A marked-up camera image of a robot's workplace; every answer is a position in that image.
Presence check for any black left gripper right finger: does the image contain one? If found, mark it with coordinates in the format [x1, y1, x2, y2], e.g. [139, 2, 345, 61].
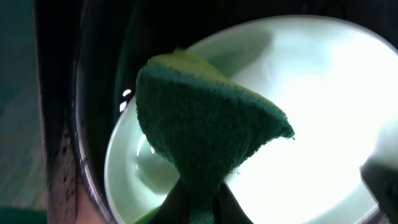
[213, 182, 253, 224]

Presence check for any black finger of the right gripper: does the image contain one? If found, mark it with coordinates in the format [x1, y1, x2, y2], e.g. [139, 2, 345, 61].
[360, 158, 397, 224]

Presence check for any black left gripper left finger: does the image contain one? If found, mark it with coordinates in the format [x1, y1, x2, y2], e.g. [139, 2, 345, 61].
[148, 180, 190, 224]

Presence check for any green scouring sponge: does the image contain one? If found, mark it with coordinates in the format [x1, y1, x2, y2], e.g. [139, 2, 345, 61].
[136, 50, 295, 223]

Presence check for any mint plate with green stain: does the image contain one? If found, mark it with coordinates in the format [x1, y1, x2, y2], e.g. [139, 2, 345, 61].
[104, 14, 398, 224]

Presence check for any rectangular black water tray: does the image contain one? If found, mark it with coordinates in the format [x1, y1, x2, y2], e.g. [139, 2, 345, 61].
[1, 0, 47, 223]

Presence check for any round black tray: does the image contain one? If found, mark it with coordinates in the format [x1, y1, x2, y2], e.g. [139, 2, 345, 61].
[34, 0, 397, 223]

